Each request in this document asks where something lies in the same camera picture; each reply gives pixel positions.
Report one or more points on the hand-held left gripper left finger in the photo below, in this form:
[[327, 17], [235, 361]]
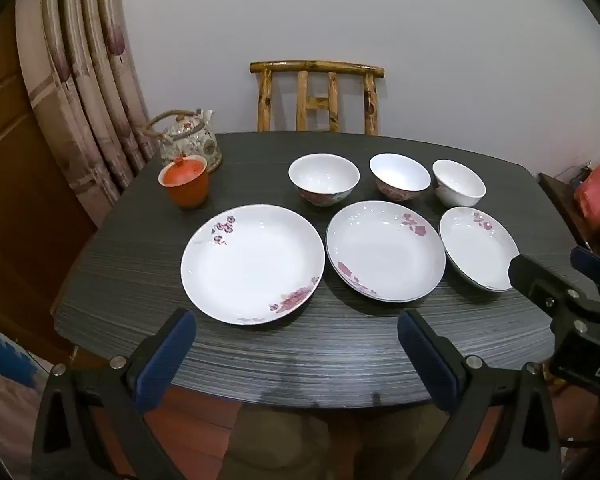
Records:
[[167, 355]]

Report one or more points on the beige patterned curtain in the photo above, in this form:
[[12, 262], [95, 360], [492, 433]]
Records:
[[80, 85]]

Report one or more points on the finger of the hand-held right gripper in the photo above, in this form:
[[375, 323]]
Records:
[[530, 277], [590, 262]]

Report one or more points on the orange cup lid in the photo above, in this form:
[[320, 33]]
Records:
[[182, 172]]

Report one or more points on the medium white floral plate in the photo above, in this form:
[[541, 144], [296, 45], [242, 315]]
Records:
[[385, 255]]

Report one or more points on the bamboo chair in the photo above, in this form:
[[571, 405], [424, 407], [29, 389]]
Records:
[[315, 102]]

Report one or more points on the dark side table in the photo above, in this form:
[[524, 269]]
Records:
[[555, 200]]

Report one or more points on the small white bowl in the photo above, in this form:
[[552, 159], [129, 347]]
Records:
[[457, 182]]

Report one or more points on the blue foam board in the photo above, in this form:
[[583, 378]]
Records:
[[2, 355]]

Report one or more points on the floral ceramic teapot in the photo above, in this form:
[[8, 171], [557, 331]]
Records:
[[192, 137]]

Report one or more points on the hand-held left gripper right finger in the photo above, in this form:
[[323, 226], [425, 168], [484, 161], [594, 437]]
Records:
[[425, 355]]

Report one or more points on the large white floral plate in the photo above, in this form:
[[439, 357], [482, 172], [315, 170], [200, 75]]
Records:
[[252, 265]]

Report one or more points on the orange ceramic cup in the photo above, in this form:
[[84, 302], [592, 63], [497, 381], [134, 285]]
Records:
[[185, 195]]

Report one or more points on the small white floral plate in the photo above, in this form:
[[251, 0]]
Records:
[[472, 250]]

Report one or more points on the large white floral bowl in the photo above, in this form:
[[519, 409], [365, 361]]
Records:
[[322, 175]]

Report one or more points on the brown wooden door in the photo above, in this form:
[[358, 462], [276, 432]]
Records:
[[20, 185]]

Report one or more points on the medium white floral bowl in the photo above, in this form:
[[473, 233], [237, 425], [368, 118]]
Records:
[[400, 172]]

